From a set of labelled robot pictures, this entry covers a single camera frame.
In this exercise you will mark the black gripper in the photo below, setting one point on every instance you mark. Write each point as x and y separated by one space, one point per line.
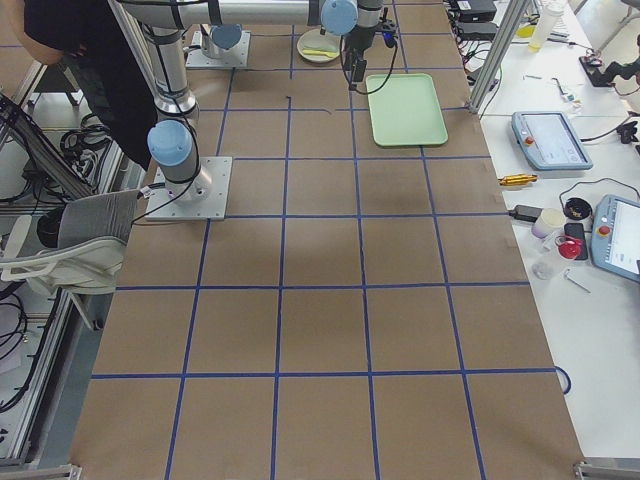
358 44

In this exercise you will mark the white round plate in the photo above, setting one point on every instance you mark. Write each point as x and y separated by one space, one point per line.
317 46

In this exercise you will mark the yellow plastic fork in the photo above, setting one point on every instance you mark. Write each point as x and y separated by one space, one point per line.
311 51

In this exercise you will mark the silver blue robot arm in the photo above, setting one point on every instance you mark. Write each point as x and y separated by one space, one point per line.
153 30
356 23

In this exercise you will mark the light green plastic tray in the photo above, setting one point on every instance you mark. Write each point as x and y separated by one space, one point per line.
405 110

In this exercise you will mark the gold metal cylinder tool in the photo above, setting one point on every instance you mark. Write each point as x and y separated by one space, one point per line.
517 180

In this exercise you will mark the far blue teach pendant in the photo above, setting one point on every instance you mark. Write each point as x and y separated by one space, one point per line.
549 142

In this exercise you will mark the blue teach pendant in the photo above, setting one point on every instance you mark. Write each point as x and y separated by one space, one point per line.
615 237
549 142

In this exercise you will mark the black power adapter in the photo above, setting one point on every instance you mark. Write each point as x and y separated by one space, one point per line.
525 213

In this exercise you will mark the white lilac cup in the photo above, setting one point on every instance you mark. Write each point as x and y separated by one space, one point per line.
549 220

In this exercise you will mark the person in black clothes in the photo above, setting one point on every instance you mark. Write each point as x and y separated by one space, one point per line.
86 37

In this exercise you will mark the near blue teach pendant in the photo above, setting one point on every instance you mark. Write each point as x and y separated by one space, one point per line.
615 237

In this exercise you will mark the grey white office chair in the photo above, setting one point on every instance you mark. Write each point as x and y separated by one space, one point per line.
91 241

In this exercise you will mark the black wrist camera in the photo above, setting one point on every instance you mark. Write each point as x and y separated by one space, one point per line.
388 29

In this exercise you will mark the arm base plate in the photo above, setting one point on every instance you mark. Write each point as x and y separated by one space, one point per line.
204 55
206 198

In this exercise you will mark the aluminium frame post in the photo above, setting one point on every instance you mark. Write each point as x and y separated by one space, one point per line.
506 30

